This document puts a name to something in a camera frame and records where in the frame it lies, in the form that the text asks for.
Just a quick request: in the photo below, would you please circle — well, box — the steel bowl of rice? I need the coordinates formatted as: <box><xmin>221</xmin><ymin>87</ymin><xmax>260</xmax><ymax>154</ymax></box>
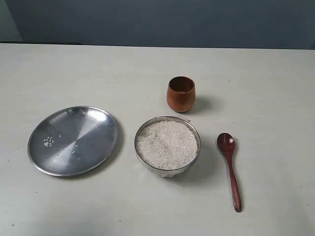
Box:
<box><xmin>134</xmin><ymin>116</ymin><xmax>201</xmax><ymax>177</ymax></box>

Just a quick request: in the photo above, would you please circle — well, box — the dark red wooden spoon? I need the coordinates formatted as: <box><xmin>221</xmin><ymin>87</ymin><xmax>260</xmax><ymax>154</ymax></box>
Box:
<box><xmin>217</xmin><ymin>133</ymin><xmax>242</xmax><ymax>212</ymax></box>

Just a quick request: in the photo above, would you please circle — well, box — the round steel plate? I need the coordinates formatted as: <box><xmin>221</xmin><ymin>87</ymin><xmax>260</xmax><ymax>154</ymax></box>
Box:
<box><xmin>28</xmin><ymin>106</ymin><xmax>120</xmax><ymax>177</ymax></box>

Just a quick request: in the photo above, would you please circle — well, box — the brown wooden cup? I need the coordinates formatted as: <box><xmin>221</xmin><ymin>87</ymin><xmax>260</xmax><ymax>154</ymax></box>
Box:
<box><xmin>166</xmin><ymin>76</ymin><xmax>195</xmax><ymax>113</ymax></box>

